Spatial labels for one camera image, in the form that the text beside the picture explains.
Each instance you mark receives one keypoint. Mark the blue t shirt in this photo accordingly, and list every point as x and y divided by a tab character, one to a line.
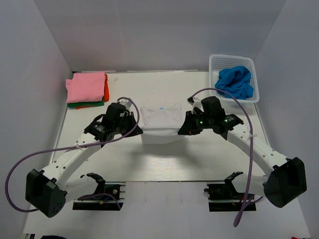
235	81

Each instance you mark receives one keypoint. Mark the white t shirt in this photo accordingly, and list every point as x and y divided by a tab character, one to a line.
161	124

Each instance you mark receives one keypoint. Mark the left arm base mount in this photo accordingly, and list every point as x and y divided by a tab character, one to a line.
111	198

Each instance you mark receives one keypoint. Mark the green folded t shirt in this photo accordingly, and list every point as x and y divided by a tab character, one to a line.
85	104

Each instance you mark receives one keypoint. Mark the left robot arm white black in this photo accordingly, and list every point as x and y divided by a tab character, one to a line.
49	189

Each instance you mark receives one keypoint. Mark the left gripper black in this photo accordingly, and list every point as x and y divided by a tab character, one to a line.
130	116

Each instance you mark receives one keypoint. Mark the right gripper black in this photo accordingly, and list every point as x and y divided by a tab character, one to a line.
188	127

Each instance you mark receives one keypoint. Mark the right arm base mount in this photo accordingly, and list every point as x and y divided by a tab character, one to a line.
223	199

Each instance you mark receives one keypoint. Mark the pink folded t shirt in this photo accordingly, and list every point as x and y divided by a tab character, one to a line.
85	87

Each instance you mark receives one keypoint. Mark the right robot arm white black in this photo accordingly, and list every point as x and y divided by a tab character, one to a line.
284	179

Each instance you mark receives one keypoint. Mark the white plastic basket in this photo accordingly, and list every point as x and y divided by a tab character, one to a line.
218	62

